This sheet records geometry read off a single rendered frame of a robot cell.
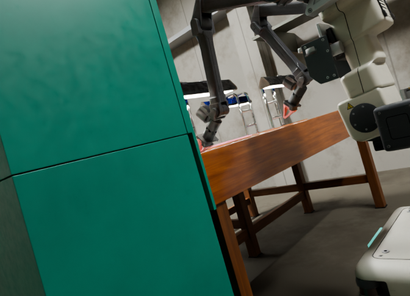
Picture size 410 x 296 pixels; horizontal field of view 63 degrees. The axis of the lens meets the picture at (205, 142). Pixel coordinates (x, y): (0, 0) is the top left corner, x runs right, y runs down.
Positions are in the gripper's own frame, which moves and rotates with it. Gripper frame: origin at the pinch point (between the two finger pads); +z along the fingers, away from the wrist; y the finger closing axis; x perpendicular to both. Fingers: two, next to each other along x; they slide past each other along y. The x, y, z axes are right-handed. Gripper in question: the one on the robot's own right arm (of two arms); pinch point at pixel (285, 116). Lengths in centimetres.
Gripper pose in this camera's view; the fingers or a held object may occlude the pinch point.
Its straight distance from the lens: 189.6
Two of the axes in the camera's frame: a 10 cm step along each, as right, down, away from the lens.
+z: -3.5, 7.9, 5.0
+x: 6.7, 5.8, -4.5
